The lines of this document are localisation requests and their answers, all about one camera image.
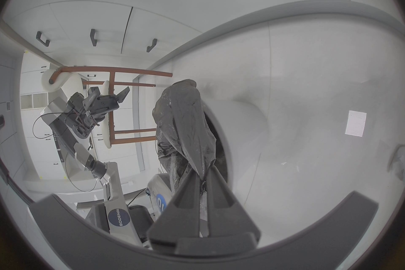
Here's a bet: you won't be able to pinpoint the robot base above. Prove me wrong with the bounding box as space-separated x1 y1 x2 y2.
76 163 178 247

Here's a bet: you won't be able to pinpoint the white trash bin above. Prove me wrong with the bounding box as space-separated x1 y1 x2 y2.
202 99 270 200

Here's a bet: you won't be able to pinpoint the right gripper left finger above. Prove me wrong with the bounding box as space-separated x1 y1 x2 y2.
148 169 203 254

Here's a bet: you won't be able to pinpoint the white cabinet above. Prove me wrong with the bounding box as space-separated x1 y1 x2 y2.
0 1 208 190

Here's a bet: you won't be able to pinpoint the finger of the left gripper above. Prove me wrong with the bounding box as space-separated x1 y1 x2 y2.
87 87 102 102
116 86 131 104

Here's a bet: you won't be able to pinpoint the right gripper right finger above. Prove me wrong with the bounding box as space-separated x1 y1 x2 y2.
206 164 262 242

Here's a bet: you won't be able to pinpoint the black plastic bag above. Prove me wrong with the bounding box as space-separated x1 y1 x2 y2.
152 79 229 223

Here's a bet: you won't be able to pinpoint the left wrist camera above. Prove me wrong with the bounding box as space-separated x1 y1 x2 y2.
68 92 85 108

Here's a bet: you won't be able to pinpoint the white chair wooden legs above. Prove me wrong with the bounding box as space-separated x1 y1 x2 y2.
41 66 173 150

